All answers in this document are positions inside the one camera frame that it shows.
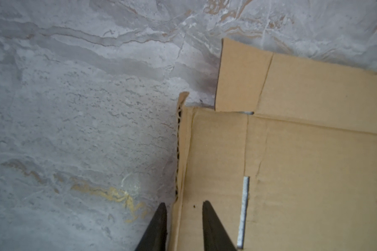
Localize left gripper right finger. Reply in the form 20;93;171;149
202;200;236;251

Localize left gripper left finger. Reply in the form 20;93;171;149
135;202;168;251

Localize brown cardboard box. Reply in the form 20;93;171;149
169;38;377;251

